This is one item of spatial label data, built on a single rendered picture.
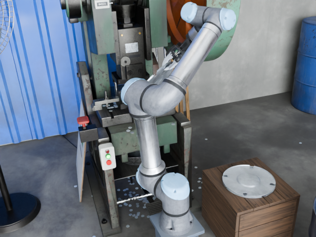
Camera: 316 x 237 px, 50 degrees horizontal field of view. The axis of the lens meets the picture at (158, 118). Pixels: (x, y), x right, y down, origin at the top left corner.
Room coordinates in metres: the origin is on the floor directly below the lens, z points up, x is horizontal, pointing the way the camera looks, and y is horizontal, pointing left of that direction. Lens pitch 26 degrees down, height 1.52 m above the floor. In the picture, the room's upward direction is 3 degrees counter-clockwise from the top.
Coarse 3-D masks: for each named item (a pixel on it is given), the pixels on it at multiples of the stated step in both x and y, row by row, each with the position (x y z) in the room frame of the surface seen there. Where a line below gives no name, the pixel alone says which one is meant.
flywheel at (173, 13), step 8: (168, 0) 2.29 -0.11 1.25; (176, 0) 2.22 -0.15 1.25; (184, 0) 1.97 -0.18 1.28; (192, 0) 1.95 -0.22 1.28; (200, 0) 1.85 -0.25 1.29; (168, 8) 2.27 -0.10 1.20; (176, 8) 2.18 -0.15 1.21; (168, 16) 2.25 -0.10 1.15; (176, 16) 2.18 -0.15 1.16; (168, 24) 2.22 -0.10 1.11; (176, 24) 2.18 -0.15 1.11; (184, 24) 2.06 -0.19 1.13; (168, 32) 2.23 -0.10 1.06; (176, 32) 2.15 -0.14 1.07; (184, 32) 2.06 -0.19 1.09; (176, 40) 2.09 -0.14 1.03
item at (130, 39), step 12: (120, 24) 1.89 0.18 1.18; (132, 24) 1.89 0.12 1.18; (120, 36) 1.82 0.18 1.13; (132, 36) 1.84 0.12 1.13; (120, 48) 1.82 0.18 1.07; (132, 48) 1.84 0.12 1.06; (132, 60) 1.84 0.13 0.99; (144, 60) 1.86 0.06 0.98; (120, 72) 1.82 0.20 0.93; (132, 72) 1.80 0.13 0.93; (144, 72) 1.86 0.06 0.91
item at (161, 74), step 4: (168, 64) 1.55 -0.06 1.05; (160, 68) 1.50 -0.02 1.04; (164, 68) 1.54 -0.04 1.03; (160, 72) 1.53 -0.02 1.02; (164, 72) 1.59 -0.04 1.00; (168, 72) 1.66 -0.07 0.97; (152, 76) 1.47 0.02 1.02; (156, 76) 1.52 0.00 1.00; (160, 76) 1.60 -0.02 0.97; (164, 76) 1.64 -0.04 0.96; (168, 76) 1.71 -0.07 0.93; (148, 80) 1.47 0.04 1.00; (152, 80) 1.51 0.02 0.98; (156, 80) 1.59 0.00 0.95; (160, 80) 1.64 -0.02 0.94
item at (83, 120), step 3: (78, 117) 1.62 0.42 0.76; (81, 117) 1.62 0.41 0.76; (84, 117) 1.62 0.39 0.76; (87, 117) 1.62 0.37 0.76; (78, 120) 1.58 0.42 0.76; (81, 120) 1.58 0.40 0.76; (84, 120) 1.58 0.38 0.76; (87, 120) 1.58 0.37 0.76; (78, 123) 1.57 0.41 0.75; (81, 123) 1.56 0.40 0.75; (84, 123) 1.57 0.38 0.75; (84, 126) 1.59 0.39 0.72
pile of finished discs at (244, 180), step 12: (228, 168) 1.65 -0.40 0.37; (240, 168) 1.65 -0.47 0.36; (252, 168) 1.66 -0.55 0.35; (228, 180) 1.54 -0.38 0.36; (240, 180) 1.53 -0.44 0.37; (252, 180) 1.52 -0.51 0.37; (264, 180) 1.53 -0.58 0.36; (240, 192) 1.43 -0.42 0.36; (252, 192) 1.43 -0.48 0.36; (264, 192) 1.42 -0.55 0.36
